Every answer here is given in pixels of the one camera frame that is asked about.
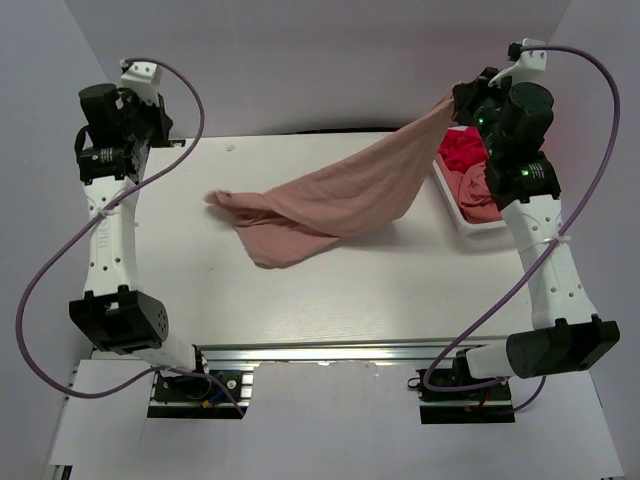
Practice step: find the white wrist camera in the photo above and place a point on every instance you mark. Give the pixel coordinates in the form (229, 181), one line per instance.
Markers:
(528, 58)
(143, 78)

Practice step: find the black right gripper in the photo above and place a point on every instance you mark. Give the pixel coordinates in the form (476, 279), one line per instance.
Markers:
(467, 95)

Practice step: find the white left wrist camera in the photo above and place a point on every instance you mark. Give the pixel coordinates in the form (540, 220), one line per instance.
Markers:
(143, 78)

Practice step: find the magenta t shirt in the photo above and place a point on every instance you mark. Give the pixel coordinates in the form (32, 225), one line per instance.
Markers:
(462, 149)

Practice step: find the white perforated plastic basket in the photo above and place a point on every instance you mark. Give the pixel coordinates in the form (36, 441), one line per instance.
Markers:
(463, 227)

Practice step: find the coral pink t shirt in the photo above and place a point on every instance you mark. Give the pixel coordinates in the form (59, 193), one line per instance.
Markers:
(474, 199)

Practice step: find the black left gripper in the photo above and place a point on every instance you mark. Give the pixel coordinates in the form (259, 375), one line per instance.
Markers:
(130, 101)

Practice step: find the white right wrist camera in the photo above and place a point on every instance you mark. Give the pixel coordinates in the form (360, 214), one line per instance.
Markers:
(528, 58)

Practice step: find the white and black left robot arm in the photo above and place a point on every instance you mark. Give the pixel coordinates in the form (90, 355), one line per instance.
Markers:
(116, 315)

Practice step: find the dusty pink t shirt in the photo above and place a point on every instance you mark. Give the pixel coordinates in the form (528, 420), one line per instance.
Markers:
(357, 195)

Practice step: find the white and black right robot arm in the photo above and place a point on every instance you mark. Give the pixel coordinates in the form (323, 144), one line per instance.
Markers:
(567, 333)

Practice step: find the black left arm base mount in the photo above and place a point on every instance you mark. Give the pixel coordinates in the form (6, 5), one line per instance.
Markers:
(188, 398)

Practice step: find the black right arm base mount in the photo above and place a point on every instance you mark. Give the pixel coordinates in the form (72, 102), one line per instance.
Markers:
(486, 406)

